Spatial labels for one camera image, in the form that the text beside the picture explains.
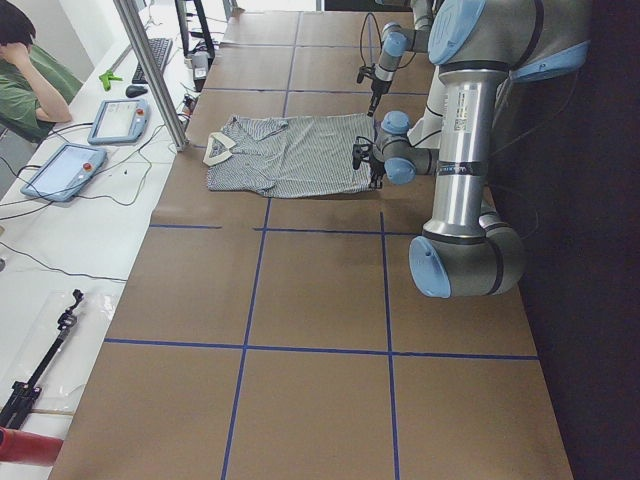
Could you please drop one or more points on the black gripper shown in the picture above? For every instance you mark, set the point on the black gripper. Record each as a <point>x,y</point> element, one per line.
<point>378,87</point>
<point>376,170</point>

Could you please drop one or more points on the navy white striped polo shirt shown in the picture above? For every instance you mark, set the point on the navy white striped polo shirt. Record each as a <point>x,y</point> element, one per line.
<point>293,157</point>

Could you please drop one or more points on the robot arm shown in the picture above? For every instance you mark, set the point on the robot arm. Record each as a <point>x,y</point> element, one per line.
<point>395,42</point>
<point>465,248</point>

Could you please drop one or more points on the black computer mouse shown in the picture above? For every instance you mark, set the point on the black computer mouse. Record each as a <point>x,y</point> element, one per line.
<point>135,90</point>

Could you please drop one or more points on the far teach pendant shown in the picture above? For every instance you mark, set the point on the far teach pendant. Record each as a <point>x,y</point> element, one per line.
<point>119,122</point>

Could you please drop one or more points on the teach pendant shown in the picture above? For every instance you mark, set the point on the teach pendant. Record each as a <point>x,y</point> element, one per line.
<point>119,122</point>
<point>65,173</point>

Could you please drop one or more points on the green plastic clamp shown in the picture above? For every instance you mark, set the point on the green plastic clamp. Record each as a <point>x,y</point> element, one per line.
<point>107,78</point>

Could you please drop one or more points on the near teach pendant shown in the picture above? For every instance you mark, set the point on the near teach pendant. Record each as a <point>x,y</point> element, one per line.
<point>65,173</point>

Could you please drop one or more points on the seated person green shirt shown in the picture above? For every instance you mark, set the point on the seated person green shirt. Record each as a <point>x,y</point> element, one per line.
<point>36,90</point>

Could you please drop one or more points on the black tripod stick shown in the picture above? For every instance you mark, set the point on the black tripod stick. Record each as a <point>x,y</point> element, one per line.
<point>25,393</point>

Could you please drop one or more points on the red cylinder object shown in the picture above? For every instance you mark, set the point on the red cylinder object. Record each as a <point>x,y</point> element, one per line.
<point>28,448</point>

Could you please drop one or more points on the aluminium frame post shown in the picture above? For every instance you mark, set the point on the aluminium frame post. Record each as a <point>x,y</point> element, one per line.
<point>141,47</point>

